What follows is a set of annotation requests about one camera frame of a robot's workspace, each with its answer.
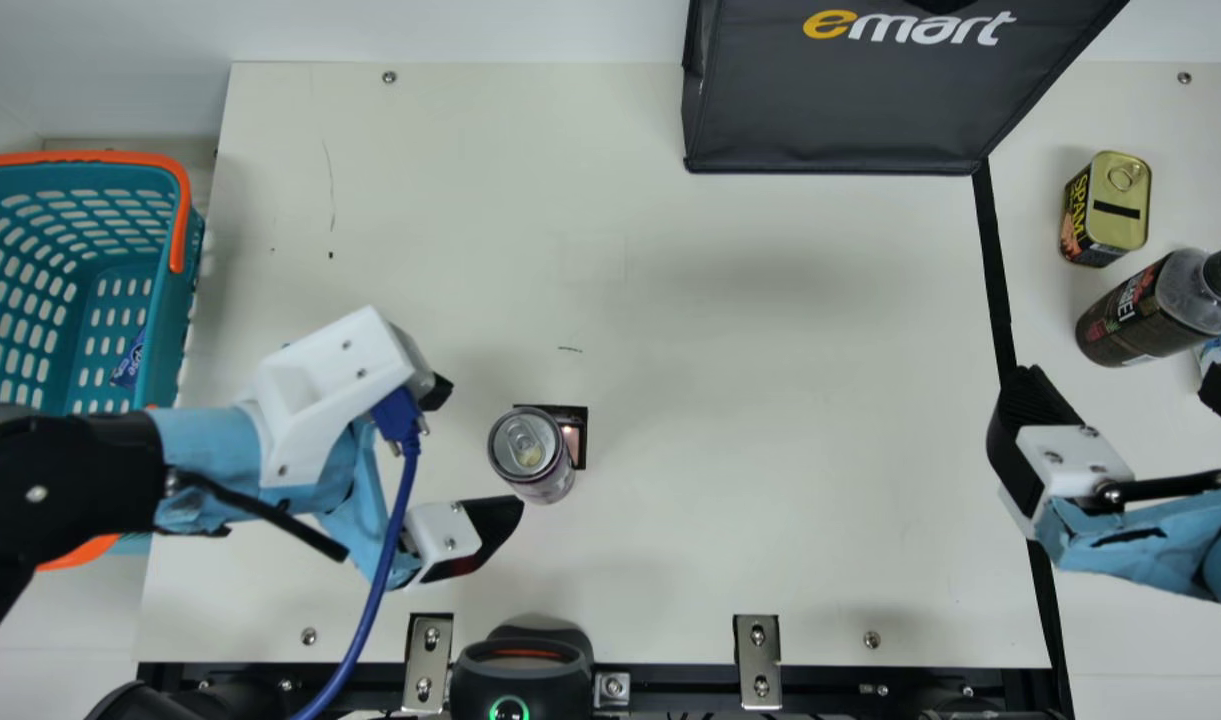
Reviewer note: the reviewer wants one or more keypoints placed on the small square scanner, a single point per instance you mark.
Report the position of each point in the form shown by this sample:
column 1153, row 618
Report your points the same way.
column 575, row 440

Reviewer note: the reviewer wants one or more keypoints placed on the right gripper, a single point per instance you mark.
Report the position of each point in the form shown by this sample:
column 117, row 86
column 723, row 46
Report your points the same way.
column 1150, row 545

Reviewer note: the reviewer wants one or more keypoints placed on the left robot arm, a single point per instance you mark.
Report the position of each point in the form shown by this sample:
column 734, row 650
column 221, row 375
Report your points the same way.
column 60, row 490

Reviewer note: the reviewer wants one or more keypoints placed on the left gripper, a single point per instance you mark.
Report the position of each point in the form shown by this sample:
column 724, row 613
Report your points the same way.
column 210, row 450

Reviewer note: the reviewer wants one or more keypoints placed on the black device with green light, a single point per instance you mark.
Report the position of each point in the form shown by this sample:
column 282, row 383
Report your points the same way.
column 520, row 690

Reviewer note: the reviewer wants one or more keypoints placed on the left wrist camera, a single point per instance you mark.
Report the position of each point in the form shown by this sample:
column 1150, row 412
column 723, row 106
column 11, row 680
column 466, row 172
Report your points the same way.
column 330, row 390

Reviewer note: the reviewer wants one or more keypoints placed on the teal shopping basket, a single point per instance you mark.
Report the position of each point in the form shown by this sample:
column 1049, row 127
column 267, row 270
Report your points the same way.
column 60, row 280

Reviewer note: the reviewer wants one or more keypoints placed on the black strip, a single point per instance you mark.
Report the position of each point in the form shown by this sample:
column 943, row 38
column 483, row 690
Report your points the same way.
column 996, row 300

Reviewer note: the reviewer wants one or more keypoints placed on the dark coffee bottle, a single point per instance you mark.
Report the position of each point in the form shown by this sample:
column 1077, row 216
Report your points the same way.
column 1140, row 310

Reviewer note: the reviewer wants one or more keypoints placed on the gold rectangular tin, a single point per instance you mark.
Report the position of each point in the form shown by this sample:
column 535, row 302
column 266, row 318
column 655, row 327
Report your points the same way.
column 1115, row 200

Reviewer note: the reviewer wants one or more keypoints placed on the purple can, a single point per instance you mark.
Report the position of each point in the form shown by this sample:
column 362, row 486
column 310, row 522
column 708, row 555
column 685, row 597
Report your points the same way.
column 525, row 450

